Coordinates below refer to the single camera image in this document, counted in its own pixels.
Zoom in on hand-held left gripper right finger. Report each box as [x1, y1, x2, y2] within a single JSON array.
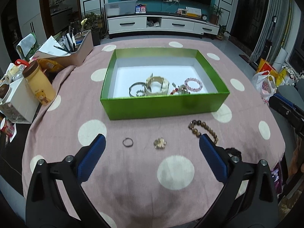
[[195, 134, 279, 228]]

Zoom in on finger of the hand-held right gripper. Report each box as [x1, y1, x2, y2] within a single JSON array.
[[273, 93, 304, 116], [268, 97, 304, 138]]

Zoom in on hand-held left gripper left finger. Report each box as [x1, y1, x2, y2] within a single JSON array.
[[26, 134, 119, 228]]

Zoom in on green cardboard box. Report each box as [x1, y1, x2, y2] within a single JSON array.
[[100, 48, 230, 121]]

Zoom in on metal bangle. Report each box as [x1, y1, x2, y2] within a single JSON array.
[[129, 82, 146, 97]]

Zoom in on pale pink bead bracelet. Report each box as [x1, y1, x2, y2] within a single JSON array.
[[184, 77, 203, 91]]

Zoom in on cream wide bangle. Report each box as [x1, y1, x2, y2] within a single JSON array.
[[144, 75, 170, 96]]

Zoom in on person's right hand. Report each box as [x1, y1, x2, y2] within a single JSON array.
[[288, 139, 304, 175]]

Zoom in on white printed plastic bag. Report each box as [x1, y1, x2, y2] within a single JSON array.
[[252, 71, 277, 105]]

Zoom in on yellow and red paper bag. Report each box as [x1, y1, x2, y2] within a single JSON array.
[[256, 58, 278, 76]]

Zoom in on pink polka dot tablecloth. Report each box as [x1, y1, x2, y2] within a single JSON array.
[[22, 38, 286, 228]]

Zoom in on gold flower brooch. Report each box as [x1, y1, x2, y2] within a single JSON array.
[[153, 137, 167, 150]]

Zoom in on yellow bear bottle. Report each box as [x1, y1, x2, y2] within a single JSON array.
[[22, 60, 56, 106]]

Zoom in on white desktop organizer box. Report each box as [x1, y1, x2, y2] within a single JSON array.
[[0, 78, 40, 124]]

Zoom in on instant noodle cup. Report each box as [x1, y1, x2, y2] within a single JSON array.
[[0, 117, 15, 137]]

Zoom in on small potted plant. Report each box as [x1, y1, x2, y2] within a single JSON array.
[[217, 24, 230, 40]]

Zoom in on orange snack packet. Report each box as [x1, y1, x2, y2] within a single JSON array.
[[38, 59, 64, 74]]

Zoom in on beige pen holder box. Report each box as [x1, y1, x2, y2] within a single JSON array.
[[36, 30, 94, 67]]

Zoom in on tall potted plant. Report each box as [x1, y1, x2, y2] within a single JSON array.
[[209, 4, 224, 25]]

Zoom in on white papers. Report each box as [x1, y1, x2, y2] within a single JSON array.
[[39, 36, 72, 56]]

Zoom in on green and white bag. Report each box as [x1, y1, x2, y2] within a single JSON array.
[[16, 33, 38, 60]]

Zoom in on white and yellow desk calendar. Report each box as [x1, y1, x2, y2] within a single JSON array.
[[186, 6, 202, 17]]

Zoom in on white television cabinet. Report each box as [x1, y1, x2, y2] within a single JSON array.
[[106, 13, 219, 40]]

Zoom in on leafy plant in cage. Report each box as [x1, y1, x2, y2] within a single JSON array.
[[79, 12, 105, 29]]

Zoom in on clear plastic storage box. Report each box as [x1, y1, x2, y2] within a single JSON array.
[[104, 0, 138, 16]]

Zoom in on brown wooden bead bracelet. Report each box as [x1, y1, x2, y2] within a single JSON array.
[[188, 120, 218, 145]]

